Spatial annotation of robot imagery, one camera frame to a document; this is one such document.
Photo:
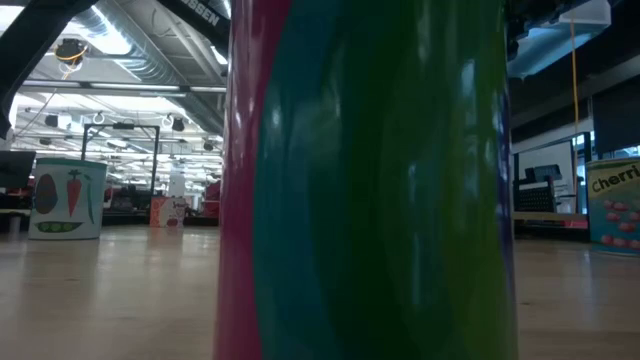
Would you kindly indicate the black gantry frame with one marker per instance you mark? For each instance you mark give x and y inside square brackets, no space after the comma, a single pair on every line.
[122,126]

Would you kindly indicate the black-framed whiteboard panel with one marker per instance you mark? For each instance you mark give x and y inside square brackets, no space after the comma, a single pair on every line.
[545,155]

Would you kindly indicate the silver spiral ventilation duct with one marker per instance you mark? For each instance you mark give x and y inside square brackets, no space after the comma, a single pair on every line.
[145,65]

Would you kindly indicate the white ceiling ventilation unit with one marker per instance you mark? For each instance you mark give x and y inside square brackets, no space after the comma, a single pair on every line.
[550,45]

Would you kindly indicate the black window blind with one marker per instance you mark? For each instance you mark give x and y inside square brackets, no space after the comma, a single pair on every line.
[617,120]

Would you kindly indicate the orange white can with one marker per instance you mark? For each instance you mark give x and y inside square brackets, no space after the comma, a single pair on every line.
[167,212]

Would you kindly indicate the rainbow striped box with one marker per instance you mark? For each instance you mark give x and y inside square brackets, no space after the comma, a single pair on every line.
[375,200]

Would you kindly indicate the black perforated crate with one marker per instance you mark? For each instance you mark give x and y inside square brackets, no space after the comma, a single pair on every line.
[535,200]

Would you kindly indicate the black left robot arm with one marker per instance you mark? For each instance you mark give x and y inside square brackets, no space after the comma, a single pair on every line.
[30,45]

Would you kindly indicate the white mixed veggies can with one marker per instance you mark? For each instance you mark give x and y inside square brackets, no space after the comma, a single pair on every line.
[67,200]

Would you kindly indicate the red chair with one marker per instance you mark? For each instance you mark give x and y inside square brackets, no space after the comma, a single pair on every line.
[214,200]

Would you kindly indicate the long ceiling light fixture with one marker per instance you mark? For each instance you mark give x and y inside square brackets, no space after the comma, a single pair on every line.
[135,87]

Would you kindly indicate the black monitor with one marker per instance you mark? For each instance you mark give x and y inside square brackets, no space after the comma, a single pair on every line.
[15,170]

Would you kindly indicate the blue yellow cherries can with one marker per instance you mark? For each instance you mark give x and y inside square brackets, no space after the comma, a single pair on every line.
[615,210]

